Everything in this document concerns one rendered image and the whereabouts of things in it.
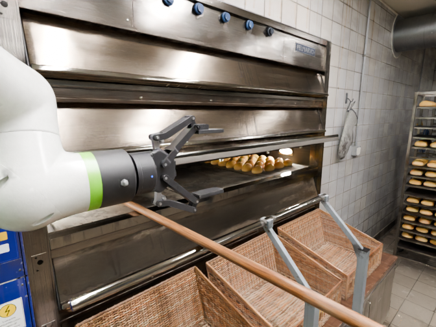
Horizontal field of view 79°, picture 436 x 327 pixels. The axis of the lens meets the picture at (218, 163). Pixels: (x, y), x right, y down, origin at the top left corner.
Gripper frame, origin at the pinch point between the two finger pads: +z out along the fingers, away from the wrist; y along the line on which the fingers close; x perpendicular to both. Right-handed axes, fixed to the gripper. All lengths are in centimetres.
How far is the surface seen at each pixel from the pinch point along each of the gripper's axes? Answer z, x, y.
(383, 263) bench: 157, -5, 91
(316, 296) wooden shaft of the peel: 11.8, 19.9, 28.8
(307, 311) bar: 42, 2, 60
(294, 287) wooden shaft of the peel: 11.2, 14.8, 28.9
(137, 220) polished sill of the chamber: 5, -55, 33
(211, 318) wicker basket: 32, -40, 85
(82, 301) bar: -25.8, -17.5, 32.3
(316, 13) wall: 137, -55, -75
